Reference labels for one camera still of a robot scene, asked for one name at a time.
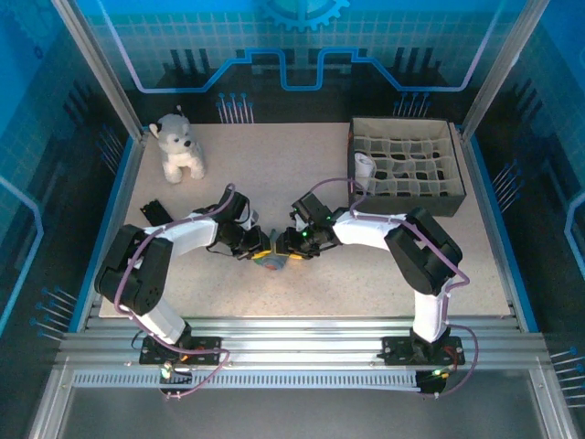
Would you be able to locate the blue sock orange stripes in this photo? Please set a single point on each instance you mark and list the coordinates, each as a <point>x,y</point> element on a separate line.
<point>274,263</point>

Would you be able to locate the white sock black stripes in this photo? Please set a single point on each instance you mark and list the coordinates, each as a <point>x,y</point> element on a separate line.
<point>364,164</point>

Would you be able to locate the dark fabric sock organizer box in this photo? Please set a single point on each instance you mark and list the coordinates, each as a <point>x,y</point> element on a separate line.
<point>439,146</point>

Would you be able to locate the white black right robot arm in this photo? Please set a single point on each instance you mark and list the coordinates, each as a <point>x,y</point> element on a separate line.
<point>365,228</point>

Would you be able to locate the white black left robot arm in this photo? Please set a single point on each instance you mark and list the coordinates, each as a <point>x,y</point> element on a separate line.
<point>192,233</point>

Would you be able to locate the grey white plush husky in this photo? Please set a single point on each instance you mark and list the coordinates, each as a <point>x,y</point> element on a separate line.
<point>178,146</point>

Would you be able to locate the black rectangular block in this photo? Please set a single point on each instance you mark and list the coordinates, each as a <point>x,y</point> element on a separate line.
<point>155,212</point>

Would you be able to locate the small circuit board with LED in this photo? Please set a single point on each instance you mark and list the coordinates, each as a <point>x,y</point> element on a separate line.
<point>168,371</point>
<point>429,384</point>

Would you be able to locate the grey metal bench panel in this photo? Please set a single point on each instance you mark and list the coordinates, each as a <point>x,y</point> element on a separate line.
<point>297,411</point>

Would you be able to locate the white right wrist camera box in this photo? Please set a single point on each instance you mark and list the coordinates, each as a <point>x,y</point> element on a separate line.
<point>298,223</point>

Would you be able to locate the aluminium mounting rail beam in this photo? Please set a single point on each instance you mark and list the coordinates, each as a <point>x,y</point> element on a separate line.
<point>297,338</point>

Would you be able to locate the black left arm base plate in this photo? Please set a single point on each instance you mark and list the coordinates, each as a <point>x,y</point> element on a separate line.
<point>205,351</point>

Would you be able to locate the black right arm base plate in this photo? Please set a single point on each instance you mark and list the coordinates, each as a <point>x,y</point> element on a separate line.
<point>395,351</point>

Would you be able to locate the aluminium frame post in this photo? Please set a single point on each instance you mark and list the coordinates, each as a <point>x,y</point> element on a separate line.
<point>98,68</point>
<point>503,68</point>

